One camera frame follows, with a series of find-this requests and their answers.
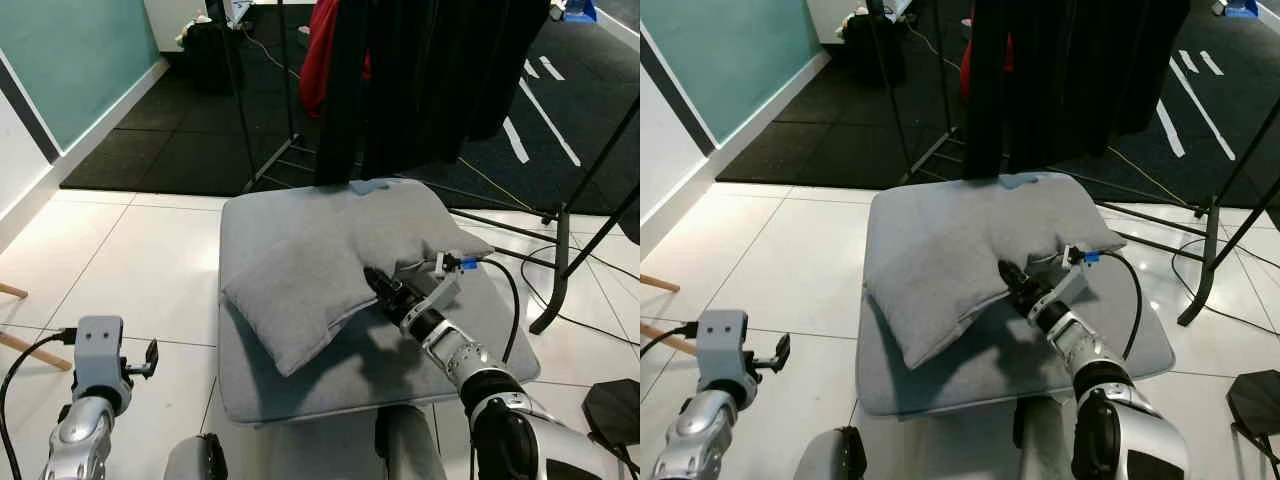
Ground grey fabric pillow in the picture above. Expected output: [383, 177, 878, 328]
[864, 172, 1128, 371]
[221, 180, 496, 378]

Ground long wooden stick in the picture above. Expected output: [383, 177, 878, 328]
[0, 330, 73, 372]
[640, 322, 701, 358]

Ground grey seat cushion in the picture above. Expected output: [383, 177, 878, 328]
[217, 188, 542, 427]
[856, 183, 1177, 419]

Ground grey left robot leg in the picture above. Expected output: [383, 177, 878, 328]
[163, 433, 229, 480]
[795, 427, 867, 480]

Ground grey robot leg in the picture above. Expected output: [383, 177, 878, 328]
[163, 433, 229, 480]
[375, 405, 448, 480]
[795, 427, 867, 480]
[1013, 398, 1086, 480]

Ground grey right robot leg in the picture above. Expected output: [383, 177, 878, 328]
[1013, 398, 1086, 480]
[375, 405, 448, 480]

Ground black flat angular pad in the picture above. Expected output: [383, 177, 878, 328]
[1227, 370, 1280, 441]
[583, 378, 641, 448]

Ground black metal clothes rack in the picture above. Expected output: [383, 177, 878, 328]
[868, 0, 1280, 328]
[205, 0, 641, 336]

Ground black hanging clothes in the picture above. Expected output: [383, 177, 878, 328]
[962, 0, 1191, 181]
[315, 0, 551, 186]

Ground red hanging garment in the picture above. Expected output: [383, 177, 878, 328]
[298, 0, 371, 119]
[958, 35, 1013, 101]

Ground black rubber floor mat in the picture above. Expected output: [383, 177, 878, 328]
[715, 0, 1280, 211]
[60, 0, 641, 216]

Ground black bag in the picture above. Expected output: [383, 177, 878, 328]
[840, 10, 906, 86]
[178, 18, 241, 93]

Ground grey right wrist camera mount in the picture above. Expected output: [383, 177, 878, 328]
[1040, 245, 1101, 313]
[402, 250, 478, 323]

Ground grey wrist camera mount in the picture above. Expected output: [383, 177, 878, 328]
[73, 316, 128, 390]
[1040, 245, 1101, 313]
[402, 250, 478, 323]
[697, 310, 750, 386]

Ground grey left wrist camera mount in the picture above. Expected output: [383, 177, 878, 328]
[697, 310, 750, 386]
[73, 316, 128, 390]

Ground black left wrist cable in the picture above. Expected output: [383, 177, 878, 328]
[0, 328, 79, 480]
[640, 322, 701, 359]

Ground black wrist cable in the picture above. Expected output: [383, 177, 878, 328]
[1098, 250, 1144, 361]
[0, 328, 79, 480]
[640, 322, 701, 359]
[480, 258, 522, 366]

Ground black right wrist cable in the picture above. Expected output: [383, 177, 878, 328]
[1098, 250, 1144, 361]
[480, 258, 522, 366]

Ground yellow floor cable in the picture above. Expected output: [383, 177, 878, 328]
[455, 155, 541, 216]
[1105, 145, 1191, 206]

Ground black floor cable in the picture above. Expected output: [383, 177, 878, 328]
[1180, 238, 1280, 336]
[520, 243, 641, 348]

